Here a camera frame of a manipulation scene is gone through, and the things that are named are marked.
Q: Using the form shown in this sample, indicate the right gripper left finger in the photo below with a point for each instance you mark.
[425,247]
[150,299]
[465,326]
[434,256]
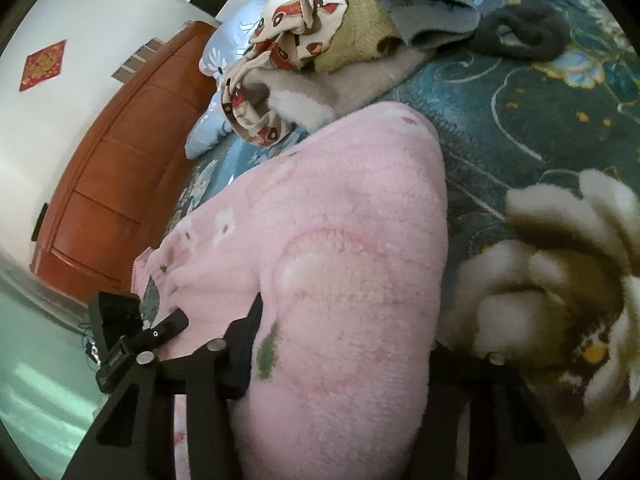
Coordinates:
[133,436]

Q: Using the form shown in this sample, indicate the grey white fleece garment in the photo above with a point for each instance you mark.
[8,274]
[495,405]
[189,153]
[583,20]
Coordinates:
[313,100]

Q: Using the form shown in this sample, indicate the white red car print garment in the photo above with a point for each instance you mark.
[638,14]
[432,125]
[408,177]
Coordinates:
[288,35]

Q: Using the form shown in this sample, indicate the red wall decoration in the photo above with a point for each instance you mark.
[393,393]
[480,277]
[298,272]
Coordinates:
[42,65]

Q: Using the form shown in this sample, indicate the wooden headboard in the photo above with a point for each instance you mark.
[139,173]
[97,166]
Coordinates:
[117,193]

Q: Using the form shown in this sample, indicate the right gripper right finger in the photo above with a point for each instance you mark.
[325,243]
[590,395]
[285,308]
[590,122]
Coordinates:
[510,435]

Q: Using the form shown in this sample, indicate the black garment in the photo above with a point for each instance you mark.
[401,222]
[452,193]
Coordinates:
[530,31]

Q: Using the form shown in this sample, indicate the teal floral bed blanket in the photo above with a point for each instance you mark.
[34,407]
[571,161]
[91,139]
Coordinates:
[541,165]

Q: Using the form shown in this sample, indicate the pink fleece garment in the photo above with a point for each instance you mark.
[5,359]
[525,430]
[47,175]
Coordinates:
[344,239]

